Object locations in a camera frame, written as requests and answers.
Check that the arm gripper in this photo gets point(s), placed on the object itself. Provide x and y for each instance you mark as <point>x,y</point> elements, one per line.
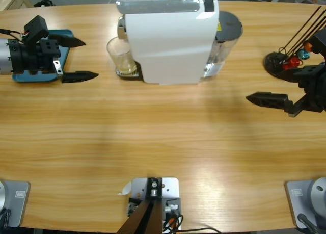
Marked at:
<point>317,91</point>
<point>43,58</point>

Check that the clear drinking glass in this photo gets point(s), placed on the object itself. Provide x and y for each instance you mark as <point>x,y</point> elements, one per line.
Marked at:
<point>119,53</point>

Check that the white capsule coffee machine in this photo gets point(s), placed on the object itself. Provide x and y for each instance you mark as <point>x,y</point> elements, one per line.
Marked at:
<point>165,45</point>

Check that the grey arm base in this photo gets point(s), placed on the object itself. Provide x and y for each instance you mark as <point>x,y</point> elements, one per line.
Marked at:
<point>17,203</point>
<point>300,203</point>

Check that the red coffee capsule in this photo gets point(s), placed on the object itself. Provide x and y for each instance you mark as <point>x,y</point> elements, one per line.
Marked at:
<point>294,61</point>
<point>286,66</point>

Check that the teal coffee capsule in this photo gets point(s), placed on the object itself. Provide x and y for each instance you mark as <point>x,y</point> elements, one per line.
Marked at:
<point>303,54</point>

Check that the orange coffee capsule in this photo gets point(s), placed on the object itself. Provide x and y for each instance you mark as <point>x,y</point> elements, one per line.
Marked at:
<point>307,46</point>

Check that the black capsule stand thin rods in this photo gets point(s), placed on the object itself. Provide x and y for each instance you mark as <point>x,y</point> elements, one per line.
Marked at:
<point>272,62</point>

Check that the blue plastic tray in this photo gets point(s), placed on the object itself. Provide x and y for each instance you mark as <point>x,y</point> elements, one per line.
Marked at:
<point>33,78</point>

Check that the small black object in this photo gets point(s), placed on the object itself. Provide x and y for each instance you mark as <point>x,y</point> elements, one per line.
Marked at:
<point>44,3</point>

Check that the chrome drip tray black base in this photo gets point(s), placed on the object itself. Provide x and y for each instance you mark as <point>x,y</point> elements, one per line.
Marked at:
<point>138,77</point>

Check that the clear water tank grey lid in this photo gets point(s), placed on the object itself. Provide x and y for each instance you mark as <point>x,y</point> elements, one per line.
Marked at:
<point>229,25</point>

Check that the white tape piece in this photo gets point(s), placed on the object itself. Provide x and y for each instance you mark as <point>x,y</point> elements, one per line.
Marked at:
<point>126,189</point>

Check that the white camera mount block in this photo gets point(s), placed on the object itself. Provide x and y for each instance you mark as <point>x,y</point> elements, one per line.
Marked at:
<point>170,185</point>

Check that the dark camera post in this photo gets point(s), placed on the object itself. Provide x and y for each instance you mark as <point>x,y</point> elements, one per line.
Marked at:
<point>147,218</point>

